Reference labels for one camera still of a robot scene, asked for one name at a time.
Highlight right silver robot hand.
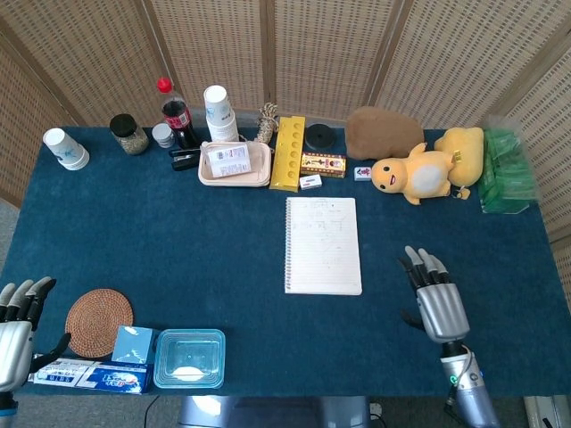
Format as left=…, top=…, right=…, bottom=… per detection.
left=398, top=244, right=471, bottom=344

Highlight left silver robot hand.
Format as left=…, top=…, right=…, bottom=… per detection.
left=0, top=276, right=72, bottom=394

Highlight white spiral notebook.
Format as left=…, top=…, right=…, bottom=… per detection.
left=284, top=196, right=364, bottom=296

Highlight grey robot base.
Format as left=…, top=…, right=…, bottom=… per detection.
left=177, top=394, right=372, bottom=428

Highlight blue white tissue packet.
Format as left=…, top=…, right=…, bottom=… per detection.
left=27, top=357, right=155, bottom=396

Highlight round woven rattan coaster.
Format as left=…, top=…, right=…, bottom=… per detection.
left=64, top=288, right=136, bottom=360

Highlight blue sticky note pad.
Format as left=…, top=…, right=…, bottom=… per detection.
left=111, top=325, right=155, bottom=365

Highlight yellow plush with white belly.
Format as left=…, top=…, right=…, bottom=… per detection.
left=370, top=142, right=453, bottom=207

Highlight green packets in clear holder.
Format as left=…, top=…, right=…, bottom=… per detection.
left=478, top=115, right=540, bottom=216

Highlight plain yellow plush toy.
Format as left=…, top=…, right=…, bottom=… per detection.
left=434, top=127, right=485, bottom=188

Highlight clear blue plastic container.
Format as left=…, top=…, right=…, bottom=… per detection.
left=153, top=328, right=227, bottom=391

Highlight brown plush cushion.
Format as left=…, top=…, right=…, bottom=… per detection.
left=345, top=106, right=426, bottom=161

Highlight red and yellow box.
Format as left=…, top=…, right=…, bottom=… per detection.
left=300, top=151, right=348, bottom=179

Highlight short white paper cup stack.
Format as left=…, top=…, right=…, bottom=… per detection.
left=42, top=128, right=91, bottom=172

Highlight black round disc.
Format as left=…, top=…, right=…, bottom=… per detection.
left=304, top=122, right=337, bottom=151

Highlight yellow block with round holes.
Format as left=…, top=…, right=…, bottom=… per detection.
left=269, top=115, right=308, bottom=193

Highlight blue table cloth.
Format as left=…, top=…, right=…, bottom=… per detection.
left=0, top=127, right=571, bottom=398

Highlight beige plastic tray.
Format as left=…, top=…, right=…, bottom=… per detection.
left=197, top=140, right=274, bottom=188

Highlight glass jar with black lid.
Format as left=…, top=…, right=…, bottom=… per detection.
left=109, top=113, right=150, bottom=157

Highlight black stapler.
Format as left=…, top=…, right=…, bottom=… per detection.
left=168, top=147, right=203, bottom=172

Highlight small white plastic jar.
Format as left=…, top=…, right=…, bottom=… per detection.
left=151, top=122, right=177, bottom=150

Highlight white labelled packet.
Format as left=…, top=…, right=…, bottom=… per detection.
left=206, top=143, right=252, bottom=180

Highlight cola bottle with red cap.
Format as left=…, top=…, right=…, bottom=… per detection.
left=156, top=77, right=201, bottom=151

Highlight woven bamboo folding screen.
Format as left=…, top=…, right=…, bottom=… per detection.
left=0, top=0, right=571, bottom=244

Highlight tall white paper cup stack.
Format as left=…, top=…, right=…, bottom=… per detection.
left=203, top=84, right=240, bottom=144

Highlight black arm cable with connector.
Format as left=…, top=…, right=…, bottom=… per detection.
left=444, top=350, right=479, bottom=420

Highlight thin black floor cable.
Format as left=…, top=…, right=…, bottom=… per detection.
left=143, top=393, right=162, bottom=428

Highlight twine rope bundle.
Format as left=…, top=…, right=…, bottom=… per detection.
left=257, top=102, right=280, bottom=145

